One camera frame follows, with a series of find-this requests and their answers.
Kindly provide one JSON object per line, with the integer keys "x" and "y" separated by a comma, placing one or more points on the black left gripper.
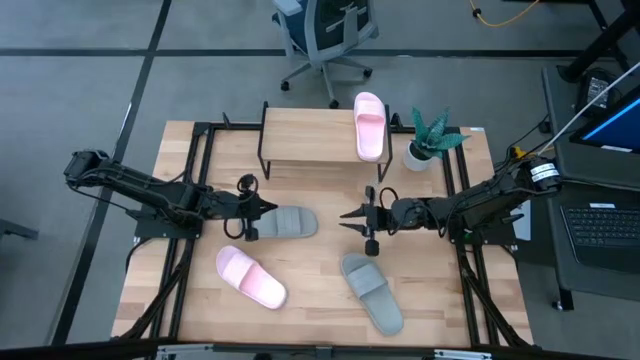
{"x": 230, "y": 205}

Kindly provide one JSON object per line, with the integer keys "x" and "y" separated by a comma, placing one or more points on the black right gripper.
{"x": 400, "y": 215}

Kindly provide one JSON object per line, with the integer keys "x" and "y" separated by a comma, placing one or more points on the grey rubber slide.
{"x": 292, "y": 222}
{"x": 372, "y": 292}

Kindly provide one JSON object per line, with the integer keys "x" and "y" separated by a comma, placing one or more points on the pink rubber slide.
{"x": 250, "y": 277}
{"x": 370, "y": 130}

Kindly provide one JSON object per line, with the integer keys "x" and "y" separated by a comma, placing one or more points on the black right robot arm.
{"x": 480, "y": 200}

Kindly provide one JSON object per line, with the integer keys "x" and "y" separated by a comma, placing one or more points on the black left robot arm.
{"x": 150, "y": 192}

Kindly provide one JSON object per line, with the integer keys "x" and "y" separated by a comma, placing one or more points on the green plant in white pot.
{"x": 430, "y": 137}

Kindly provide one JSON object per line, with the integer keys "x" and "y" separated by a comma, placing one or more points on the yellow plug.
{"x": 518, "y": 152}

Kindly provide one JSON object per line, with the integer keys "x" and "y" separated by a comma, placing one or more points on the grey mesh office chair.
{"x": 325, "y": 30}

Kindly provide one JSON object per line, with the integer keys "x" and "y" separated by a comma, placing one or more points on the dark grey side desk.
{"x": 565, "y": 280}

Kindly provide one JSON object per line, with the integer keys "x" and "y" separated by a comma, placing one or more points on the black laptop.
{"x": 600, "y": 225}

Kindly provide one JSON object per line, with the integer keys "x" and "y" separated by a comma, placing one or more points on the thin white rod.
{"x": 580, "y": 116}

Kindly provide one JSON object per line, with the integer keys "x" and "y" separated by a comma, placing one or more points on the black floor stand foot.
{"x": 15, "y": 230}

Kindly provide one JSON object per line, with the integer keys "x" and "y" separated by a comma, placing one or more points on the black power adapter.
{"x": 595, "y": 90}

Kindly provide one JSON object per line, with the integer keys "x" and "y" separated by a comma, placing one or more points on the black monitor with blue screen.
{"x": 620, "y": 125}

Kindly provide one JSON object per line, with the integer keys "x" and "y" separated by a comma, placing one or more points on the black desk leg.
{"x": 600, "y": 45}

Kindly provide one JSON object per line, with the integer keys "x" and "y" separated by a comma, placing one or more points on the wooden shelf with black frame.
{"x": 305, "y": 135}

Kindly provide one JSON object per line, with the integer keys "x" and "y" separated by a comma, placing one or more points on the black aluminium table frame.
{"x": 235, "y": 125}

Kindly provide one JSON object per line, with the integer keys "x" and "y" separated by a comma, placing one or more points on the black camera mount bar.
{"x": 320, "y": 350}

